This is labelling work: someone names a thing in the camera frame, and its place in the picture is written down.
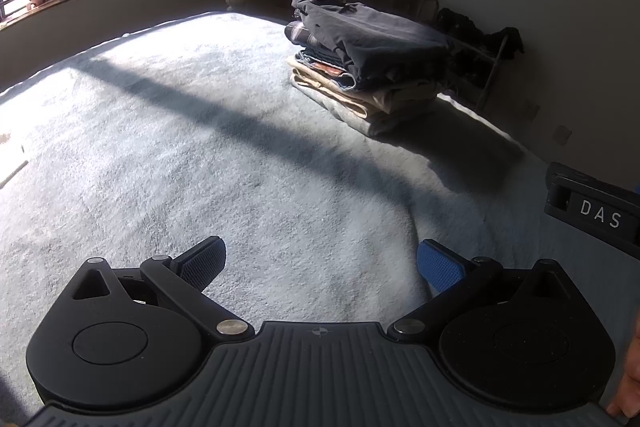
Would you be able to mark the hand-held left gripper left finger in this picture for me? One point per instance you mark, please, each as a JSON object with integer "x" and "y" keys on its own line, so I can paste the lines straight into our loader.
{"x": 202, "y": 262}

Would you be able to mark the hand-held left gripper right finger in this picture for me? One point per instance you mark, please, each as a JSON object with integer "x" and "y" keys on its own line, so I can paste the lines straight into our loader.
{"x": 442, "y": 264}

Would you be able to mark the dark grey pants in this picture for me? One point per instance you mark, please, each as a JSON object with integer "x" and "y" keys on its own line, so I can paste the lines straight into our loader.
{"x": 380, "y": 42}

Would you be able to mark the dark clothes on rack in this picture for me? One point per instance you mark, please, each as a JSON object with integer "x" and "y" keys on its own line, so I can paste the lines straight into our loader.
{"x": 465, "y": 27}

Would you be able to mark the person's right hand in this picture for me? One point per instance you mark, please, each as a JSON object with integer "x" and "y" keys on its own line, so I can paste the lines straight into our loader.
{"x": 627, "y": 387}

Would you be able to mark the folded light grey garment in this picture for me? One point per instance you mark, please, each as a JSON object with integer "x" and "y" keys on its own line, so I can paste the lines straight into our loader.
{"x": 380, "y": 124}

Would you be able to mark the folded beige garment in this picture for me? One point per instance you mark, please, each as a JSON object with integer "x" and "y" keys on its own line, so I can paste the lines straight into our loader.
{"x": 390, "y": 99}

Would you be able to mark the folded blue jeans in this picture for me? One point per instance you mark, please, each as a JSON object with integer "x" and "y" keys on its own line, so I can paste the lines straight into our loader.
{"x": 325, "y": 67}

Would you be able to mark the folded plaid garment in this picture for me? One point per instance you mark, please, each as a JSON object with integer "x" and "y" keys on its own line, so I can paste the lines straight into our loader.
{"x": 300, "y": 34}

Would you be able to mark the wall socket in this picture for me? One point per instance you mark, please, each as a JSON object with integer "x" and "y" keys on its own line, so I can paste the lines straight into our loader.
{"x": 564, "y": 135}
{"x": 531, "y": 109}

